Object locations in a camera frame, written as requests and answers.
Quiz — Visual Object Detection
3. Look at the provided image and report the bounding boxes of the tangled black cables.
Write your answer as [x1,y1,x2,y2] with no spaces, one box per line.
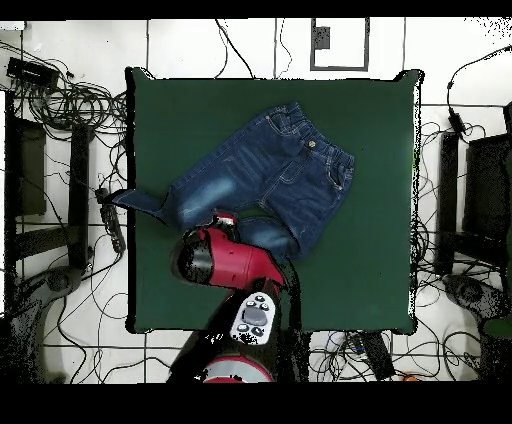
[0,41,129,137]

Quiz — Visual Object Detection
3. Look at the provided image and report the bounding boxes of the black power strip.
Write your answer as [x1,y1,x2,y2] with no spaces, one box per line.
[94,186,128,255]

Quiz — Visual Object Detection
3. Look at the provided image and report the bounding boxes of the black power adapter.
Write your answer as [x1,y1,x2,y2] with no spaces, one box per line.
[446,112,466,134]

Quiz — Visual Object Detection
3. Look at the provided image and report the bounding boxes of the grey square floor frame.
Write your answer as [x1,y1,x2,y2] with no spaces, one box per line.
[309,17,370,72]

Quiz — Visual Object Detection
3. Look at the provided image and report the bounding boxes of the dark stand base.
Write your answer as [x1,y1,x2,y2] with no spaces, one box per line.
[441,272,511,321]

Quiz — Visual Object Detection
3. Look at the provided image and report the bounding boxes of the grey stand base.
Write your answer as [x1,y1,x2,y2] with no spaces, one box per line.
[5,265,86,383]

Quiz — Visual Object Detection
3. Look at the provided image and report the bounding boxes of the black rectangular box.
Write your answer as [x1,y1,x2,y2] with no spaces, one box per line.
[6,56,61,88]

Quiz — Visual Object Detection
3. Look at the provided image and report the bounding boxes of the black slanted floor bar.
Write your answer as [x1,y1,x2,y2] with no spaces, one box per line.
[359,330,396,381]

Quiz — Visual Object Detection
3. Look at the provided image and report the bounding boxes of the black metal stand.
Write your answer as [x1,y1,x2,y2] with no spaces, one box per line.
[3,90,95,277]
[434,101,512,277]

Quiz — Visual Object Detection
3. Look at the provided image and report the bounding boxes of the dark green table cloth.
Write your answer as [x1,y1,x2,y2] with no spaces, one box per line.
[124,67,424,335]

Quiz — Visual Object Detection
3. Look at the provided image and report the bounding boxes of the blue denim jeans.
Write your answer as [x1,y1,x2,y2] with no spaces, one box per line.
[104,100,356,263]

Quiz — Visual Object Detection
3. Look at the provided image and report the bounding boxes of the small grey square plate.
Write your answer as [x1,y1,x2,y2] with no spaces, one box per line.
[312,25,332,50]

